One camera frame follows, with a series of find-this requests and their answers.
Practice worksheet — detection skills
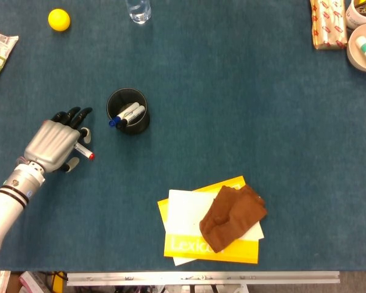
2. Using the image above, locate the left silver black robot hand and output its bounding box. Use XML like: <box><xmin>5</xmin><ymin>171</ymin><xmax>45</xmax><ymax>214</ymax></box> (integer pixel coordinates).
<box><xmin>24</xmin><ymin>106</ymin><xmax>94</xmax><ymax>174</ymax></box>

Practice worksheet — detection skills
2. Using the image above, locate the red capped whiteboard marker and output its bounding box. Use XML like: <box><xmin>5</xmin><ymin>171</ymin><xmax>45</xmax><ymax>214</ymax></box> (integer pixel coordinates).
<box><xmin>74</xmin><ymin>142</ymin><xmax>96</xmax><ymax>162</ymax></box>

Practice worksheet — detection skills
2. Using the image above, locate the blue capped marker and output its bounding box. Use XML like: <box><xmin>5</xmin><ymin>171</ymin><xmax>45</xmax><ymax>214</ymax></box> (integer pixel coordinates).
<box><xmin>108</xmin><ymin>101</ymin><xmax>140</xmax><ymax>128</ymax></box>

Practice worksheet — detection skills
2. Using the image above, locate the black pen cup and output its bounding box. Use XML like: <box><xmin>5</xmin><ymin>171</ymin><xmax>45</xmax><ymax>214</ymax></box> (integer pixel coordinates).
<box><xmin>106</xmin><ymin>87</ymin><xmax>151</xmax><ymax>136</ymax></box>

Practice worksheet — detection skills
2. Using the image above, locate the yellow ball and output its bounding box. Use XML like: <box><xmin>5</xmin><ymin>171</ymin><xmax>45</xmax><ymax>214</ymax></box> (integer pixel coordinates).
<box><xmin>47</xmin><ymin>8</ymin><xmax>71</xmax><ymax>32</ymax></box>

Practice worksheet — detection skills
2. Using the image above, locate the white paper sheet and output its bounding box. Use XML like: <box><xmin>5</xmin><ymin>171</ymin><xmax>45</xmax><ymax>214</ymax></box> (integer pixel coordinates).
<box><xmin>164</xmin><ymin>189</ymin><xmax>265</xmax><ymax>267</ymax></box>

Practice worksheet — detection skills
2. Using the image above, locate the clear plastic water bottle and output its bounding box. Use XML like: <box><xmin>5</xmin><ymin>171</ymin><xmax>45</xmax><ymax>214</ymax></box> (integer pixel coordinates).
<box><xmin>125</xmin><ymin>0</ymin><xmax>153</xmax><ymax>25</ymax></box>

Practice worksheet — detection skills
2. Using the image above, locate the blue felt table mat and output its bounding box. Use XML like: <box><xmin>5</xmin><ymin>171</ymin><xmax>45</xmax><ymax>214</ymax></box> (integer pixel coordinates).
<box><xmin>0</xmin><ymin>0</ymin><xmax>366</xmax><ymax>273</ymax></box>

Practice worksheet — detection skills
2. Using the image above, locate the brown folded cloth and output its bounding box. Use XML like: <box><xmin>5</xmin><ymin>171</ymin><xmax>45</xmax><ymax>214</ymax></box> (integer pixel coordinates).
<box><xmin>198</xmin><ymin>184</ymin><xmax>268</xmax><ymax>255</ymax></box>

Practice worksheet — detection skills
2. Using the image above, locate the yellow Lexicon book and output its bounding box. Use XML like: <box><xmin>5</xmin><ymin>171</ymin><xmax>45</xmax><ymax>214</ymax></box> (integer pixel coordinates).
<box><xmin>157</xmin><ymin>175</ymin><xmax>260</xmax><ymax>265</ymax></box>

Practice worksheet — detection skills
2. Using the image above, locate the beige red patterned snack pack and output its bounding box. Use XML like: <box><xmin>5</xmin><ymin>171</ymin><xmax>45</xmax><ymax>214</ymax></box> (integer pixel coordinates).
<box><xmin>310</xmin><ymin>0</ymin><xmax>349</xmax><ymax>51</ymax></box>

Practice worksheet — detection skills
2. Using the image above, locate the beige bowl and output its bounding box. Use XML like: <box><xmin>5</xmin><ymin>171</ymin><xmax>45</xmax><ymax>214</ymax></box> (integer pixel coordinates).
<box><xmin>346</xmin><ymin>23</ymin><xmax>366</xmax><ymax>73</ymax></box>

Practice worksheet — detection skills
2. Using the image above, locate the white paper cup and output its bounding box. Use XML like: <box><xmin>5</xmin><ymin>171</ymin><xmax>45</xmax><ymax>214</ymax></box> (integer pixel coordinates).
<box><xmin>345</xmin><ymin>0</ymin><xmax>366</xmax><ymax>31</ymax></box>

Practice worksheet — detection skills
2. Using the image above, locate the aluminium profile rail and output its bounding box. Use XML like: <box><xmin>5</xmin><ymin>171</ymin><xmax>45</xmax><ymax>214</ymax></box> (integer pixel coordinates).
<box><xmin>66</xmin><ymin>270</ymin><xmax>341</xmax><ymax>287</ymax></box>

